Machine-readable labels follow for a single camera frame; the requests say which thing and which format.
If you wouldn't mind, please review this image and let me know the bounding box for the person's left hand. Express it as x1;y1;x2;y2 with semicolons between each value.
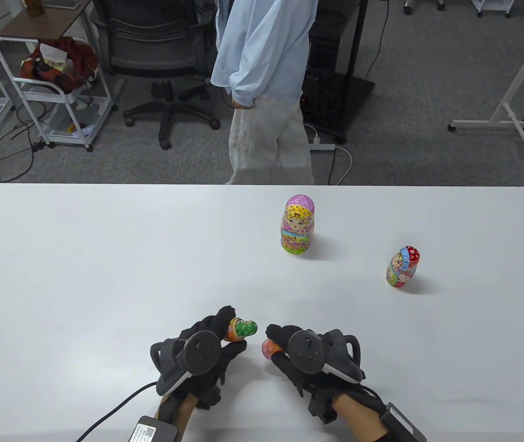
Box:
150;305;248;410

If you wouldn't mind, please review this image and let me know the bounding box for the person's right hand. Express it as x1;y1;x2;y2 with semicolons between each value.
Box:
265;324;389;424

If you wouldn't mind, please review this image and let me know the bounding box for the orange Russian doll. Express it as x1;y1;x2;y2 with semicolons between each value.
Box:
224;317;244;342

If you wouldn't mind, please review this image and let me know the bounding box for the large pink Russian doll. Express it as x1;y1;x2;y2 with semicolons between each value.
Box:
281;194;316;255

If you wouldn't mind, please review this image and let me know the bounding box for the red and blue Russian doll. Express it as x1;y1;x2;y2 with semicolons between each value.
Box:
386;245;420;288

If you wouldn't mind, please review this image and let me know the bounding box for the person's left forearm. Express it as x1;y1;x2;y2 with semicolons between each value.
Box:
158;394;198;431

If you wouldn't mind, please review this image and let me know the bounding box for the person's right forearm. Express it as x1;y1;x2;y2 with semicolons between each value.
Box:
333;394;389;442

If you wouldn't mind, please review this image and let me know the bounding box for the dark grey tracking controller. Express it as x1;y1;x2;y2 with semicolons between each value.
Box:
286;328;366;383
150;331;222;395

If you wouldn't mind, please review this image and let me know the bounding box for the white rolling cart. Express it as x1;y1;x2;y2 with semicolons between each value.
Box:
0;36;119;152

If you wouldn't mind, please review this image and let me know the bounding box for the black office chair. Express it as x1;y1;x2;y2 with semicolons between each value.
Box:
92;0;221;150

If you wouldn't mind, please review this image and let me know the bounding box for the red patterned bag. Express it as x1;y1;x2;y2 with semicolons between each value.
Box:
19;37;99;91

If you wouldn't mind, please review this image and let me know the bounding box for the black computer tower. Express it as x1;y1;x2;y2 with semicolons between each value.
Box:
301;0;376;144

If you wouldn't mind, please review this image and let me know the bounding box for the white tissue paper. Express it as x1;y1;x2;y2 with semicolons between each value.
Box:
39;43;69;70

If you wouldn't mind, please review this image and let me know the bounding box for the brown wooden side table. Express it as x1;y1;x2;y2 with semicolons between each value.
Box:
0;0;92;40

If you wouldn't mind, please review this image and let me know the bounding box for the whiteboard on white stand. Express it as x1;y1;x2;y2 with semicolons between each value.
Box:
448;9;524;189

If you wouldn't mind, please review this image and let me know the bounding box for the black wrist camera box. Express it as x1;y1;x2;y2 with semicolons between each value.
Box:
379;403;428;442
129;416;179;442

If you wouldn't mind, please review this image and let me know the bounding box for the black wrist box cable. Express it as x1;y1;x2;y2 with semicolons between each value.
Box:
75;381;159;442

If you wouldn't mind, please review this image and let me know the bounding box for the white power cable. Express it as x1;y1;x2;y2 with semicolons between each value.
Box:
334;145;353;185

